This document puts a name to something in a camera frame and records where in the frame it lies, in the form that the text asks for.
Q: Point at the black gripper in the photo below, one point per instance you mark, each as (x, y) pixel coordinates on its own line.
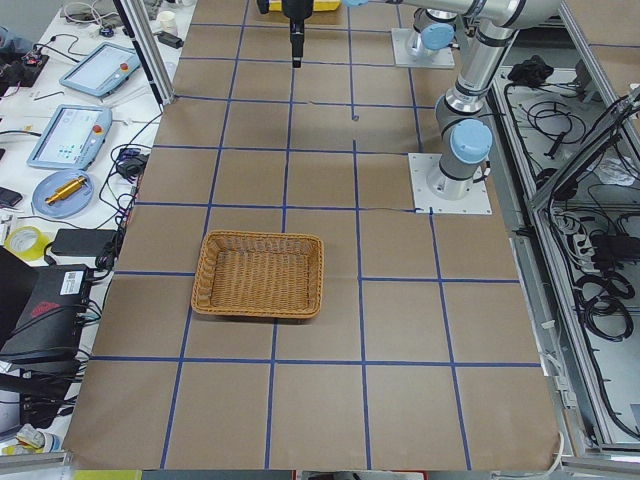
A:
(295, 11)

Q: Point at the yellow tape roll on desk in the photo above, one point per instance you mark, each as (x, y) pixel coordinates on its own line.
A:
(27, 243)

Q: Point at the yellow tray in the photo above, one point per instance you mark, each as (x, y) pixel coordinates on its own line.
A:
(266, 6)

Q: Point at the white paper cup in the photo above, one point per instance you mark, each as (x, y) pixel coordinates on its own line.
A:
(167, 22)

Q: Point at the small black adapter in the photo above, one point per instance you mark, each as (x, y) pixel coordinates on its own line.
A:
(170, 40)

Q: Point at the upper teach pendant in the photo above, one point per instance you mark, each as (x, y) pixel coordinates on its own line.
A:
(103, 71)

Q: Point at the teach pendant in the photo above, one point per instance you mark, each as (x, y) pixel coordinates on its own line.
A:
(72, 138)
(103, 71)

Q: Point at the black cloth bundle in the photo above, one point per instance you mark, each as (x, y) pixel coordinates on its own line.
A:
(533, 72)

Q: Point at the lower teach pendant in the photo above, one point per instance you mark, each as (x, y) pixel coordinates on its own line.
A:
(72, 138)

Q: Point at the wicker basket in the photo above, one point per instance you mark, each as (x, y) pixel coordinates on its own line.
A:
(259, 274)

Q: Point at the brass cylinder tool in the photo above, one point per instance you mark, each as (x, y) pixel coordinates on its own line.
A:
(66, 190)

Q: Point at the blue plate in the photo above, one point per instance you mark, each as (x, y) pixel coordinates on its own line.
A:
(65, 208)

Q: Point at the black power adapter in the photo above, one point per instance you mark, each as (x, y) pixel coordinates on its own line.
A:
(82, 242)

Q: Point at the black phone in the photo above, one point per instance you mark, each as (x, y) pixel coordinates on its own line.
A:
(9, 198)

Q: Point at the black power brick right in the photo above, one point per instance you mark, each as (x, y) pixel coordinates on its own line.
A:
(615, 247)

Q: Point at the black computer box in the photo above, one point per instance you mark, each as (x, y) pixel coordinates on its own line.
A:
(40, 308)

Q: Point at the aluminium frame post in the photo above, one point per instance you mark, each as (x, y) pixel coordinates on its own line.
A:
(135, 20)

